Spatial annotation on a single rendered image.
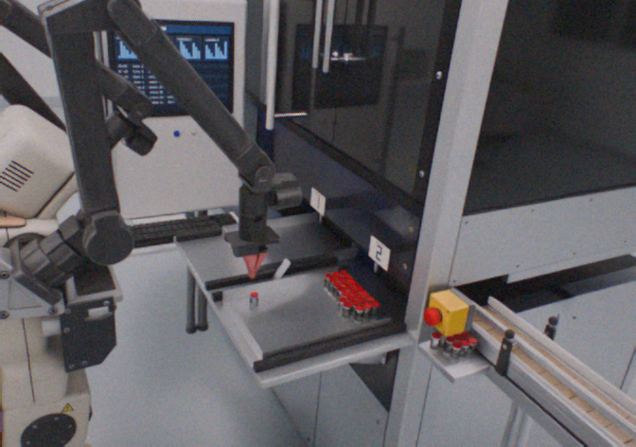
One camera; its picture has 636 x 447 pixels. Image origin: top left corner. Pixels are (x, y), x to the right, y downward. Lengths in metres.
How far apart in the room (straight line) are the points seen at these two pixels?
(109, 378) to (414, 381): 1.52
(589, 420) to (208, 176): 1.41
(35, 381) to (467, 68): 1.06
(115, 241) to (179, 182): 1.07
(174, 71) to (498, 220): 0.81
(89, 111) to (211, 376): 1.83
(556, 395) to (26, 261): 1.02
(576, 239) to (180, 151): 1.28
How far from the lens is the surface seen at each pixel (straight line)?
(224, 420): 2.42
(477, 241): 1.37
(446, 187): 1.23
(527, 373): 1.34
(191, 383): 2.58
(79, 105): 0.93
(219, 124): 1.01
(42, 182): 1.13
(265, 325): 1.40
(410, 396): 1.53
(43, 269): 1.03
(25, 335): 1.33
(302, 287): 1.55
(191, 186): 2.08
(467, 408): 1.74
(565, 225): 1.59
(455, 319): 1.30
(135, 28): 0.89
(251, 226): 1.13
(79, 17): 0.89
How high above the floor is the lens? 1.71
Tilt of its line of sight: 24 degrees down
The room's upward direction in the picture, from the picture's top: 5 degrees clockwise
